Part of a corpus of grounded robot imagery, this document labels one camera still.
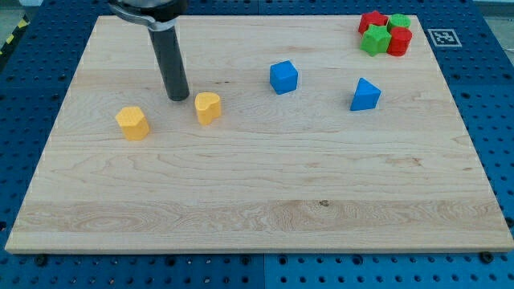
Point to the green star block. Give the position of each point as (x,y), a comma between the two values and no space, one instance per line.
(375,40)

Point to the blue cube block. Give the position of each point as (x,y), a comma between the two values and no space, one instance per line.
(283,77)

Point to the wooden board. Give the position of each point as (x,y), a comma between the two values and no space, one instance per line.
(290,173)

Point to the yellow hexagon block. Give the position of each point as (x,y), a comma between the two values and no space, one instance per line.
(133,123)

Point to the green cylinder block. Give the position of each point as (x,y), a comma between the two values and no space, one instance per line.
(398,20)

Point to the red star block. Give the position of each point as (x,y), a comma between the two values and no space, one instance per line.
(372,18)

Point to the blue triangle block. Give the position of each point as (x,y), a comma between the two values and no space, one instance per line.
(366,96)

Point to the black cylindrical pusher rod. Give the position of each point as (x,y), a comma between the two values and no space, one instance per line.
(169,59)

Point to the white fiducial marker tag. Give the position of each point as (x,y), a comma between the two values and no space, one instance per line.
(444,37)

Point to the red cylinder block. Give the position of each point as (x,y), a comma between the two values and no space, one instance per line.
(400,41)

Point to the yellow heart block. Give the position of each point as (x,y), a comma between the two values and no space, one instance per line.
(208,107)

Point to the black bolt front right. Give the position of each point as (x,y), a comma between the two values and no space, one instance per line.
(486,257)

